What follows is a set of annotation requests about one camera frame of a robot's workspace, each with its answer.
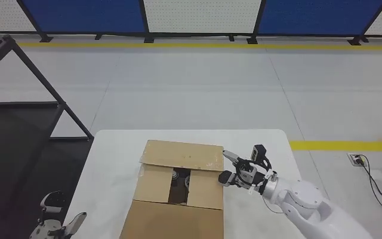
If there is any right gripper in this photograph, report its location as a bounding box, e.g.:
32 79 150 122
218 149 281 199

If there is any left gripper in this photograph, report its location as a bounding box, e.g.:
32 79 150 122
29 191 88 239

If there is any dark mesh fence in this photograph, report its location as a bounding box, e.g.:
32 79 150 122
0 103 94 239

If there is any large brown cardboard carton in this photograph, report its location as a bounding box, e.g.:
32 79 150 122
119 139 225 239

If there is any white power strip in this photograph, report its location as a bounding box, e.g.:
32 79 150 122
347 152 368 167

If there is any white pegboard partition panel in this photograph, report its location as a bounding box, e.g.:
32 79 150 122
143 0 263 34
0 0 37 32
364 11 382 36

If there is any blue partition panel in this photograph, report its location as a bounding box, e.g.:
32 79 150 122
20 0 147 34
257 0 382 36

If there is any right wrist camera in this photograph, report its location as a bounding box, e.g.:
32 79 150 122
245 144 273 177

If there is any black metal frame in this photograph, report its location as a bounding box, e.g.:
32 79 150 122
0 34 95 142

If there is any black cable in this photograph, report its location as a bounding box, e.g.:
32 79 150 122
355 154 382 207

